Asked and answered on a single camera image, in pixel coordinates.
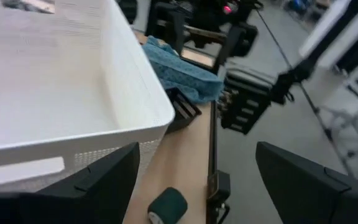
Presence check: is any dark green bandage roll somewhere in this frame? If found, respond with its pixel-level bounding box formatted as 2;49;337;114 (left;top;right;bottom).
147;187;188;224

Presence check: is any blue patterned cloth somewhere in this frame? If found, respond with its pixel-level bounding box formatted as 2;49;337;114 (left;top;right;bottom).
140;35;225;105

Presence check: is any black metal table frame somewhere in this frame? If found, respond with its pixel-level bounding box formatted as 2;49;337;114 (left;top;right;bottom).
205;62;231;224

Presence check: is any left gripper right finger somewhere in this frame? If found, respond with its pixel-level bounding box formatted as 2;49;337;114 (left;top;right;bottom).
256;141;358;224

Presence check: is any large white woven basket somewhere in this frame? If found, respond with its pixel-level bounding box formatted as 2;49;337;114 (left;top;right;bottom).
0;0;176;192

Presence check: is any black slotted equipment box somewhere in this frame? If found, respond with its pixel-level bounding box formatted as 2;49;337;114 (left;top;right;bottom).
218;63;293;136

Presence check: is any black tripod stand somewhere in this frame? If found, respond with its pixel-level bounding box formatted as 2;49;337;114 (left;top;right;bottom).
255;0;358;180

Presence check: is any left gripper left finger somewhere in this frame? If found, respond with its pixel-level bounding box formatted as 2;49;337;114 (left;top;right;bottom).
0;142;141;224

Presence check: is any small black slotted basket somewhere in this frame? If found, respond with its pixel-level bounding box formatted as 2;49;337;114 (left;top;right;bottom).
164;86;203;135

